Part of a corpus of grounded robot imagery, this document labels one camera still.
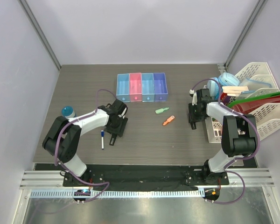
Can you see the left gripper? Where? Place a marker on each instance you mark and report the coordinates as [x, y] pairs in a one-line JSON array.
[[119, 130]]

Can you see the light blue box left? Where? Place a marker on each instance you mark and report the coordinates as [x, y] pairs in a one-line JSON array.
[[122, 90]]

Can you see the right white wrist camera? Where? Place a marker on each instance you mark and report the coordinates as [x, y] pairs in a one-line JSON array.
[[193, 94]]

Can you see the white mesh basket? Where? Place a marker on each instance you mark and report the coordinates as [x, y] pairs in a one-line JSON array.
[[214, 130]]

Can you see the pink plastic box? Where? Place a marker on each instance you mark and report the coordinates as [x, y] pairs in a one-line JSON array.
[[135, 87]]

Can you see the light blue box middle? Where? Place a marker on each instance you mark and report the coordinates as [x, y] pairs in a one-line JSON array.
[[147, 82]]

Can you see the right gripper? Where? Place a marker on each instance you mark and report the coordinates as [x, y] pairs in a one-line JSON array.
[[192, 117]]

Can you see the white mesh file rack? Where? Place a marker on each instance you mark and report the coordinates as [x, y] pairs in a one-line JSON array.
[[267, 115]]

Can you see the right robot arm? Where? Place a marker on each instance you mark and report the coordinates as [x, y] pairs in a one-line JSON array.
[[239, 139]]

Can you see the purple plastic box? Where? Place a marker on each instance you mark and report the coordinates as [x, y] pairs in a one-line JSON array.
[[160, 87]]

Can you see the blue capped white marker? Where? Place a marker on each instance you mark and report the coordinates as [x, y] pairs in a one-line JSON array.
[[102, 139]]

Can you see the wooden stick bundle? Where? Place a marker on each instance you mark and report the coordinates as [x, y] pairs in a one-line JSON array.
[[234, 90]]

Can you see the light blue box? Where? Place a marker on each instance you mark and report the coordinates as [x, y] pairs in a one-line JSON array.
[[147, 82], [122, 90]]

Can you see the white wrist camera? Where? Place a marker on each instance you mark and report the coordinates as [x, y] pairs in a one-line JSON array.
[[124, 112], [193, 94]]

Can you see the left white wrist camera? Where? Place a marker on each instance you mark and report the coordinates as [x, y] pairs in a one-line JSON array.
[[124, 112]]

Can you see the green utility knife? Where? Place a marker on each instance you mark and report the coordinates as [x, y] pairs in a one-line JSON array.
[[161, 110]]

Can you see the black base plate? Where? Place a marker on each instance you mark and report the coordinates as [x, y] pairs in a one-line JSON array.
[[153, 175]]

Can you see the white slotted cable duct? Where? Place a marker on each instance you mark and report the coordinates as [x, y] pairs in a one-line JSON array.
[[81, 193]]

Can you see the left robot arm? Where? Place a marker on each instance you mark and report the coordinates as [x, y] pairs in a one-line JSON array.
[[63, 137]]

